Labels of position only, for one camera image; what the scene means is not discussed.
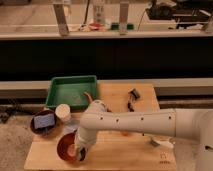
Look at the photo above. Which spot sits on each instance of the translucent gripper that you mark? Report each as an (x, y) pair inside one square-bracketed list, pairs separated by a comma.
[(78, 148)]

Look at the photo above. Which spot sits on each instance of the red bowl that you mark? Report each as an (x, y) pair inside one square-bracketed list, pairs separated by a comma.
[(67, 149)]

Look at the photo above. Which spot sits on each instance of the black eraser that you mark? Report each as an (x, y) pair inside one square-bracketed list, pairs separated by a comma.
[(82, 154)]

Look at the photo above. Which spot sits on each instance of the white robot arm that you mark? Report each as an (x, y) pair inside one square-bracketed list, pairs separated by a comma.
[(196, 124)]

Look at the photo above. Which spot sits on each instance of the dark brown bowl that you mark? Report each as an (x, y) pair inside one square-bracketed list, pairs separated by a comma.
[(46, 130)]

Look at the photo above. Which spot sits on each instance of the grey cloth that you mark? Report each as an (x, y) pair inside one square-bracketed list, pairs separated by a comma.
[(70, 126)]

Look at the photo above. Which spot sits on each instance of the wooden board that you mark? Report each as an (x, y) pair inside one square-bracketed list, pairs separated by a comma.
[(114, 151)]

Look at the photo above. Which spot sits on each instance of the white paper cup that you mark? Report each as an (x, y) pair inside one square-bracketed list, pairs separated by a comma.
[(63, 112)]

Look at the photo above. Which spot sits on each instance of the blue sponge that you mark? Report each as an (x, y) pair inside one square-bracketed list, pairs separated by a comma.
[(43, 121)]

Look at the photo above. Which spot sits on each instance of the orange fruit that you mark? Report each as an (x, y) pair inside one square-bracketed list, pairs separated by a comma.
[(124, 133)]

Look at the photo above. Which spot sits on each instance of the orange sausage toy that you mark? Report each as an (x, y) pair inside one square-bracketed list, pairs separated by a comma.
[(89, 97)]

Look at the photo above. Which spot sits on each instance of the green plastic tray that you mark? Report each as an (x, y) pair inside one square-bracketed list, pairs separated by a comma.
[(70, 90)]

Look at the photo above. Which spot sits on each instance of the black dish brush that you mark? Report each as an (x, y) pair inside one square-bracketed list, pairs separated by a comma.
[(133, 96)]

